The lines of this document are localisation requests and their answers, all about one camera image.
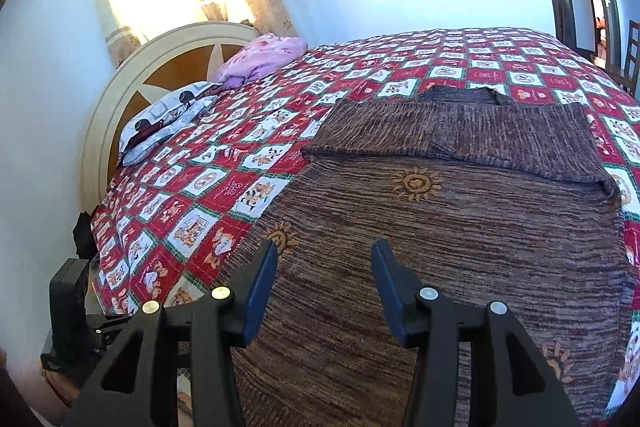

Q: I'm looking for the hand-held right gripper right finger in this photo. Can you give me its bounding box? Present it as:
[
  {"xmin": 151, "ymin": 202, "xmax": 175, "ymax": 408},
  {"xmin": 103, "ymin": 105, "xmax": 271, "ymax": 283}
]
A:
[{"xmin": 370, "ymin": 239, "xmax": 583, "ymax": 427}]

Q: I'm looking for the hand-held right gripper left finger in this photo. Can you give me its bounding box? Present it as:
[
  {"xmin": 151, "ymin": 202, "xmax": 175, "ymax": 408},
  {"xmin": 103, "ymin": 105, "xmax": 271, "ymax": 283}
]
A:
[{"xmin": 70, "ymin": 239, "xmax": 279, "ymax": 427}]

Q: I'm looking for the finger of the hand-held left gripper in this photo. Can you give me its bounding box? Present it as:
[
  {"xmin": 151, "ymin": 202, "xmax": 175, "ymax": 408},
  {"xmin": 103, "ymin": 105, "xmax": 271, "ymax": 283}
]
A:
[{"xmin": 86, "ymin": 312, "xmax": 135, "ymax": 349}]

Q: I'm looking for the brown knitted sweater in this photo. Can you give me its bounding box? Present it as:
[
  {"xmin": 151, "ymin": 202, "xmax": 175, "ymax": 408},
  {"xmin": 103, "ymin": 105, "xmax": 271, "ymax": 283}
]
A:
[{"xmin": 227, "ymin": 84, "xmax": 632, "ymax": 427}]

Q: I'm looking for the dark object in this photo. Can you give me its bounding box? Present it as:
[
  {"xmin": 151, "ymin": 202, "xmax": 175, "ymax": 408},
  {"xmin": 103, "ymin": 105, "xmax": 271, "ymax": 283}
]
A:
[{"xmin": 73, "ymin": 211, "xmax": 99, "ymax": 259}]

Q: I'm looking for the red checked printed bedspread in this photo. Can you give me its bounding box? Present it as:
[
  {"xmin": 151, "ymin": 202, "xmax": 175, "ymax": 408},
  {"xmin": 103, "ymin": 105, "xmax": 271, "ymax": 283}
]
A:
[{"xmin": 90, "ymin": 27, "xmax": 640, "ymax": 427}]

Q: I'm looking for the printed white pillow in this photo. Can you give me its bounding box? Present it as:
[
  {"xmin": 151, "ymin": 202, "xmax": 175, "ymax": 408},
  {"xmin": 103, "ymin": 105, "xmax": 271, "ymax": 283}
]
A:
[
  {"xmin": 118, "ymin": 81, "xmax": 223, "ymax": 148},
  {"xmin": 121, "ymin": 99, "xmax": 213, "ymax": 166}
]

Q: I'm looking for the cream and wood headboard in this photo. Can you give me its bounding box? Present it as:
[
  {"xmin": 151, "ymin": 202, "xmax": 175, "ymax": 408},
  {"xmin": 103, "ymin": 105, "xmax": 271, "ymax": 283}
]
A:
[{"xmin": 80, "ymin": 21, "xmax": 263, "ymax": 208}]

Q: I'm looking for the pink blanket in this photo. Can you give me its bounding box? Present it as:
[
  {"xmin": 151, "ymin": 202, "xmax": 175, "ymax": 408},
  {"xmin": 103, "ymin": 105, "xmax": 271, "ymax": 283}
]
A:
[{"xmin": 216, "ymin": 34, "xmax": 308, "ymax": 90}]

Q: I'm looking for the wooden chair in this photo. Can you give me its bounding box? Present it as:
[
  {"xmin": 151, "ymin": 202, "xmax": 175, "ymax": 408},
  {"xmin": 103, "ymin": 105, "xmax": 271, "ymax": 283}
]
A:
[{"xmin": 590, "ymin": 19, "xmax": 640, "ymax": 98}]

